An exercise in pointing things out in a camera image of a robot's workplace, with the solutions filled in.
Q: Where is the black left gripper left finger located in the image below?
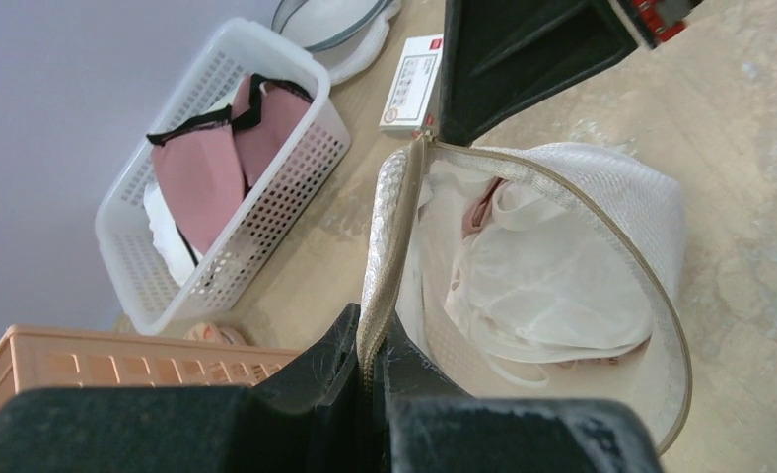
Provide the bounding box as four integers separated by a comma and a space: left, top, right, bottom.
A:
0, 304, 360, 472

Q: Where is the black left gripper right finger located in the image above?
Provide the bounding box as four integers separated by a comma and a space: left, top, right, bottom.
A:
375, 317, 663, 472

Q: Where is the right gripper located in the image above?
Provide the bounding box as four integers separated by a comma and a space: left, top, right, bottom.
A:
438, 0, 703, 146

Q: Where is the pink lace bra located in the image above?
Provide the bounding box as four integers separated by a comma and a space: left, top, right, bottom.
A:
446, 178, 652, 367

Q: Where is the white mesh laundry bag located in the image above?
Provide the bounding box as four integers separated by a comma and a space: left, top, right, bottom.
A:
356, 136, 692, 453

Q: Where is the white satin bra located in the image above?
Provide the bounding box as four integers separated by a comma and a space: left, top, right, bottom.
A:
398, 162, 655, 394

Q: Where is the white plastic laundry basket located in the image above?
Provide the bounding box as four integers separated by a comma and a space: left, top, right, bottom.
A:
95, 17, 351, 335

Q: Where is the white and red box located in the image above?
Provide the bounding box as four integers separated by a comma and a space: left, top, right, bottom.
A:
379, 34, 444, 139

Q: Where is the floral round pouch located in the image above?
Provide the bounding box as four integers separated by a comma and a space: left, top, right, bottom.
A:
183, 322, 247, 346

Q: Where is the white cloth in basket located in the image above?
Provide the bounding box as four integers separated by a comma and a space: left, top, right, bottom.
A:
143, 182, 203, 287

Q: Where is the orange plastic file organizer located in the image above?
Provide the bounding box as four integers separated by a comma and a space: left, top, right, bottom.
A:
0, 325, 299, 409

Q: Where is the pink bra with black straps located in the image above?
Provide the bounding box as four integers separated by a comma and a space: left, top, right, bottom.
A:
146, 74, 313, 253

